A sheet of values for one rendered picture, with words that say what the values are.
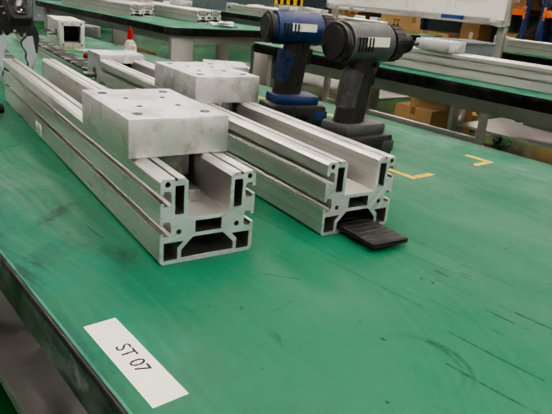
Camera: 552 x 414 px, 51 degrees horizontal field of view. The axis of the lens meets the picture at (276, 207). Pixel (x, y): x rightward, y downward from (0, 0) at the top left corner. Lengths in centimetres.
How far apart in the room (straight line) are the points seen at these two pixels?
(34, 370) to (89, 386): 97
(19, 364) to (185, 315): 98
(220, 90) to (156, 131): 32
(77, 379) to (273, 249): 25
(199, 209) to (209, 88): 35
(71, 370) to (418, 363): 26
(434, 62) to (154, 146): 195
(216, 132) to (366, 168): 18
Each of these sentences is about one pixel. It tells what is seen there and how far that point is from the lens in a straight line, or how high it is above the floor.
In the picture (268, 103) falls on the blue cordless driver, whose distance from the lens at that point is 114.
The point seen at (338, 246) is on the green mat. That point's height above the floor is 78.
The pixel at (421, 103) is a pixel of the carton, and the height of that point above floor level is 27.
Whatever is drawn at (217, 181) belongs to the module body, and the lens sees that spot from 59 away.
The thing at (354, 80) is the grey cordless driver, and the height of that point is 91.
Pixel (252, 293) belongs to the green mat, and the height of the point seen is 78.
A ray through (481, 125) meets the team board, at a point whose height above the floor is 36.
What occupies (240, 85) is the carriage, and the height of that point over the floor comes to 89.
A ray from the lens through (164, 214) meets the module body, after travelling 54.
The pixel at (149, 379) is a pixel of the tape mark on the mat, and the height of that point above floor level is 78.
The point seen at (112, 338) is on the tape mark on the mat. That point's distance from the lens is 46.
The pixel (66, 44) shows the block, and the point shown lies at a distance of 227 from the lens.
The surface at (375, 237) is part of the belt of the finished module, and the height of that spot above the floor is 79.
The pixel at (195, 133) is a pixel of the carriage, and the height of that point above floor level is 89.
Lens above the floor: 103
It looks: 20 degrees down
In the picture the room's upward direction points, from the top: 5 degrees clockwise
